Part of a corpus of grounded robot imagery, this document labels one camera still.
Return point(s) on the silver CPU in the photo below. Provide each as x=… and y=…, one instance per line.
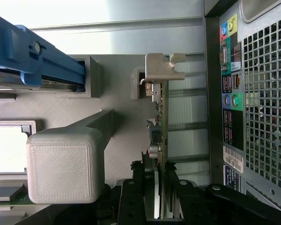
x=7, y=150

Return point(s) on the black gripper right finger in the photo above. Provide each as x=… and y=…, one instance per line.
x=192, y=206

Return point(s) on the silver hard disk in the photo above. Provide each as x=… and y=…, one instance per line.
x=4, y=80

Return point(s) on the green RAM stick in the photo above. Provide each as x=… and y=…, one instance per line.
x=4, y=193

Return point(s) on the black open PC case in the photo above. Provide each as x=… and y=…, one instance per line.
x=213, y=93

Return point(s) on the grey parts rack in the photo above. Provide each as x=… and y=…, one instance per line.
x=65, y=168

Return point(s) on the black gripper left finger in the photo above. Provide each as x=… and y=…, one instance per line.
x=133, y=201

